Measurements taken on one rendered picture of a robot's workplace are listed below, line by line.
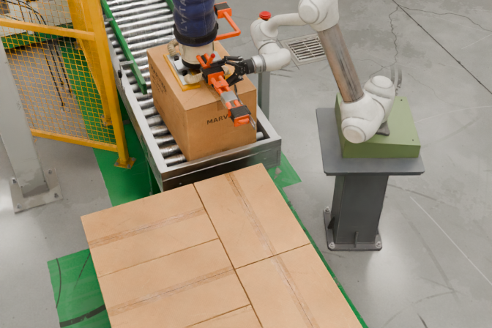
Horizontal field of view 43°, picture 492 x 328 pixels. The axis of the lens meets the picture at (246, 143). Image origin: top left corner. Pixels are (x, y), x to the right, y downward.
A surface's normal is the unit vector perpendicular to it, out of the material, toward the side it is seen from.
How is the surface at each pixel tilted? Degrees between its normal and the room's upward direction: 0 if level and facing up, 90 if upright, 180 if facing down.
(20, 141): 90
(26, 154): 90
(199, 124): 90
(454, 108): 0
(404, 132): 5
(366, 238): 90
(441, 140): 0
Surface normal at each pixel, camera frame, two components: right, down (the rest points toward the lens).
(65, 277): 0.00, -0.73
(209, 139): 0.44, 0.61
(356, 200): 0.00, 0.68
